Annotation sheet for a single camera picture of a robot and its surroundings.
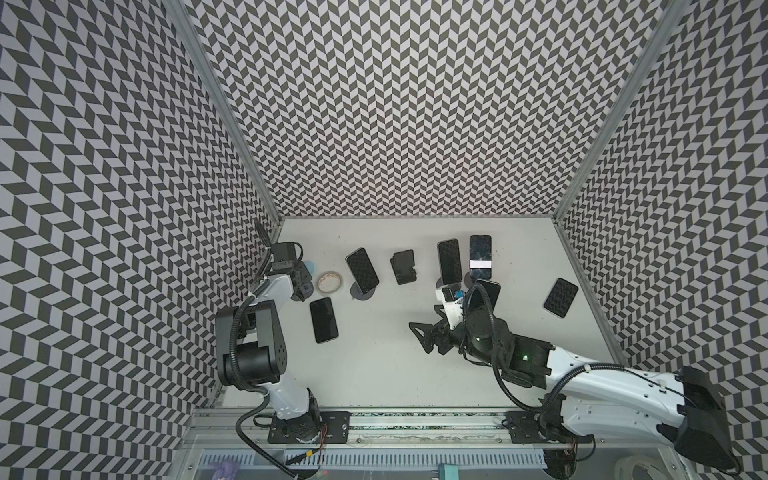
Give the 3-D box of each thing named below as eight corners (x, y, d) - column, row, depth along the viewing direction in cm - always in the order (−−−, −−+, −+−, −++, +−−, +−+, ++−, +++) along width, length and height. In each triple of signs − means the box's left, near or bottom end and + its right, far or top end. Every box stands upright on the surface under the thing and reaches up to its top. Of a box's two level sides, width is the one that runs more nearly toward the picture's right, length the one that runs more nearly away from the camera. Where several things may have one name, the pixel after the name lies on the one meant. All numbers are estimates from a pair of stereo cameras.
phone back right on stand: (466, 289, 101) (475, 263, 89) (462, 262, 108) (469, 235, 96) (486, 289, 101) (498, 263, 89) (480, 262, 108) (490, 235, 96)
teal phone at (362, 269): (352, 283, 100) (345, 256, 88) (366, 272, 103) (361, 244, 91) (367, 298, 96) (362, 271, 84) (381, 286, 99) (379, 259, 87)
